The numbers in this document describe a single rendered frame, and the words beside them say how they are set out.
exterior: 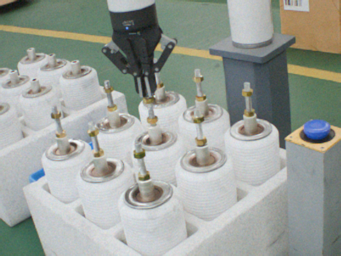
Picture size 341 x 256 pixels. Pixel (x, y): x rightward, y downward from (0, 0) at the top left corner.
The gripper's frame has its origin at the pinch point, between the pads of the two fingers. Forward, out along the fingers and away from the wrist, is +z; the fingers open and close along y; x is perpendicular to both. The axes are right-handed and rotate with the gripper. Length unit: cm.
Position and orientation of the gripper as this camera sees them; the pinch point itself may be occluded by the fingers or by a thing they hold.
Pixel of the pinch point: (145, 85)
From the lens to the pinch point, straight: 93.2
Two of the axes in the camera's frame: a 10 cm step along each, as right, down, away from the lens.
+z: 1.5, 8.7, 4.7
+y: 9.6, -0.1, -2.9
